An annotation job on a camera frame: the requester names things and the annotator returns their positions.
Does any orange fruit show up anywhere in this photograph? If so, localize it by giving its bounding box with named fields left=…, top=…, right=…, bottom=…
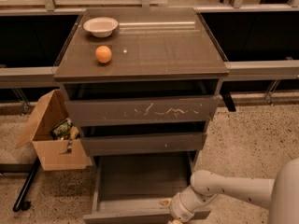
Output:
left=95, top=46, right=112, bottom=63

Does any grey metal railing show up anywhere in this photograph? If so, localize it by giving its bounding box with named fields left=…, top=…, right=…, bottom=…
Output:
left=0, top=60, right=299, bottom=89

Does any open cardboard box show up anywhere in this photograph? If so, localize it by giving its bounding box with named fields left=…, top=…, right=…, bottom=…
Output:
left=16, top=90, right=91, bottom=171

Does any grey top drawer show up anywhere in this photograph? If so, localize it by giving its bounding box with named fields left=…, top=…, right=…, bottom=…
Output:
left=65, top=79, right=220, bottom=127

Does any grey drawer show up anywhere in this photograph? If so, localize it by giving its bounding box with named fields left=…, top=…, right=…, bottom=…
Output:
left=65, top=79, right=220, bottom=127
left=81, top=121, right=206, bottom=156
left=82, top=150, right=212, bottom=224

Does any white bowl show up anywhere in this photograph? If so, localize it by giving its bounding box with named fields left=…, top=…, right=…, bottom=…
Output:
left=83, top=17, right=119, bottom=38

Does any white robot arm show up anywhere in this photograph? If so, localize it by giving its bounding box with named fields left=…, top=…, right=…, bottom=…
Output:
left=160, top=159, right=299, bottom=224

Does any grey middle drawer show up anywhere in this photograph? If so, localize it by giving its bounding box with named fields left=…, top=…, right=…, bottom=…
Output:
left=81, top=121, right=206, bottom=156

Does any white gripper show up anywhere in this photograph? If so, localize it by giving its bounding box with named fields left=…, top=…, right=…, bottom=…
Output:
left=159, top=186, right=217, bottom=224

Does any dark grey drawer cabinet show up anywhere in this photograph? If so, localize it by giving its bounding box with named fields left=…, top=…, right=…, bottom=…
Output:
left=53, top=7, right=230, bottom=161

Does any grey bottom drawer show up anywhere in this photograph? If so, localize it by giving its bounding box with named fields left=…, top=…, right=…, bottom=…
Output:
left=82, top=150, right=212, bottom=224

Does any black table leg frame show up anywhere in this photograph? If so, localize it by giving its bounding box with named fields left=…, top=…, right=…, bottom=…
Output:
left=0, top=158, right=40, bottom=213

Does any green snack packet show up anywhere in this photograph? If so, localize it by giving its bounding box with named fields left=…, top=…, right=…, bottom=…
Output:
left=50, top=118, right=73, bottom=140

